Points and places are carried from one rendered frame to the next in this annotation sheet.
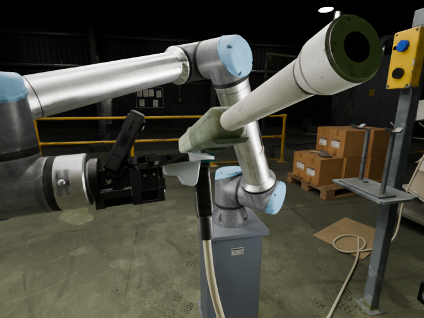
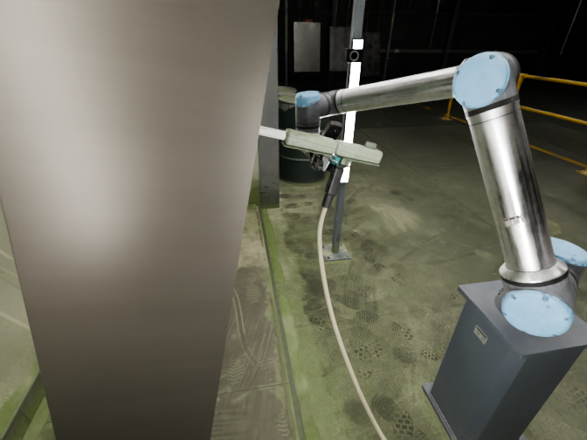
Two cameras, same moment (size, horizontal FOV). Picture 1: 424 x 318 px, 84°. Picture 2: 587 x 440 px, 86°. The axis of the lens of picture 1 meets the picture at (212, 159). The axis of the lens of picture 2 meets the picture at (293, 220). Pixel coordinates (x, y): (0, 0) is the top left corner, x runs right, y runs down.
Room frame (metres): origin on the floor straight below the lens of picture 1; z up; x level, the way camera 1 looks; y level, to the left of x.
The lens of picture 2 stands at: (0.33, -0.89, 1.44)
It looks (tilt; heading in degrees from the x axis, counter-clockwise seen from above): 30 degrees down; 92
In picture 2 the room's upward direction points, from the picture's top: 1 degrees clockwise
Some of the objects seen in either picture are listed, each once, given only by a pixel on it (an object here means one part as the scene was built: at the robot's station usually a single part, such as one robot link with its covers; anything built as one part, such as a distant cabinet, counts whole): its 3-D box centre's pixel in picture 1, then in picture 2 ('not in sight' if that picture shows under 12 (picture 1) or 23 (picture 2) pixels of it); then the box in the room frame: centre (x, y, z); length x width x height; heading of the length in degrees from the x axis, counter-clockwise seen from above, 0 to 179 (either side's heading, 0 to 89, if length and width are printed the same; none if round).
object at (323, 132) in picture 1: (334, 139); not in sight; (3.55, -1.86, 0.69); 0.38 x 0.29 x 0.36; 104
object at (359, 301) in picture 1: (370, 305); not in sight; (1.20, -0.98, 0.00); 0.12 x 0.12 x 0.01; 12
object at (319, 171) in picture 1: (322, 169); not in sight; (3.15, -1.54, 0.32); 0.38 x 0.29 x 0.36; 109
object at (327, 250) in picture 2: not in sight; (334, 251); (0.60, 1.09, 0.01); 0.20 x 0.20 x 0.01; 12
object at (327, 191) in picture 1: (336, 180); not in sight; (3.39, -1.90, 0.07); 1.20 x 0.80 x 0.14; 109
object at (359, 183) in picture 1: (373, 158); not in sight; (1.16, -0.82, 0.95); 0.26 x 0.15 x 0.32; 12
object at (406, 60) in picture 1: (406, 60); not in sight; (1.19, -0.92, 1.42); 0.12 x 0.06 x 0.26; 12
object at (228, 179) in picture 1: (231, 185); (548, 269); (1.10, -0.10, 0.83); 0.17 x 0.15 x 0.18; 51
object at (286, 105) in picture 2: not in sight; (302, 139); (0.32, 2.60, 0.44); 0.59 x 0.58 x 0.89; 117
